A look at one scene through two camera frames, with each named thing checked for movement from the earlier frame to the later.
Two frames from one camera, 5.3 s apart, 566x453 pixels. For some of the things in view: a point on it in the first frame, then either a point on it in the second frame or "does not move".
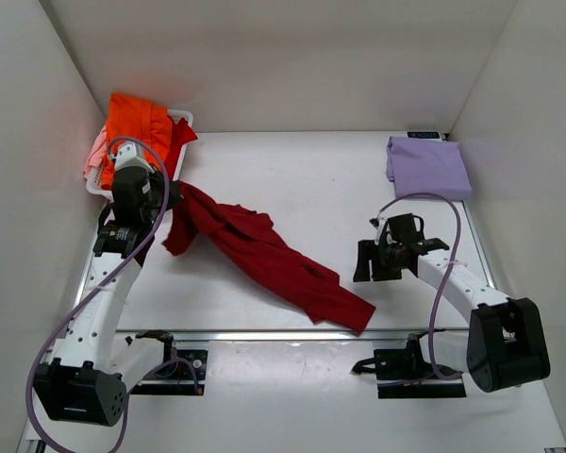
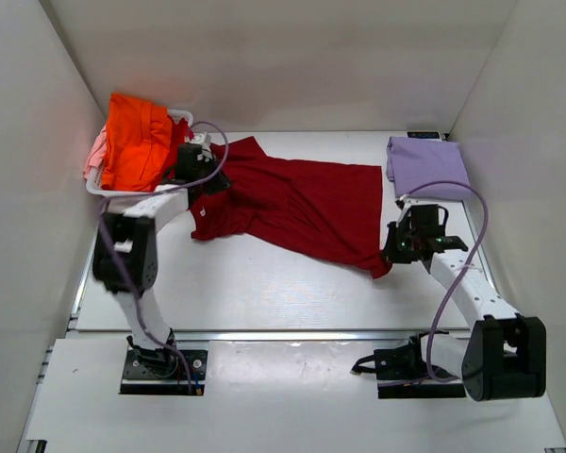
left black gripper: x=168 y=192 to x=214 y=184
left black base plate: x=176 y=371 does not move
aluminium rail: x=287 y=336 does not move
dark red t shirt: x=247 y=238 to x=327 y=210
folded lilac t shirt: x=427 y=167 does not move
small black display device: x=424 y=134 does not move
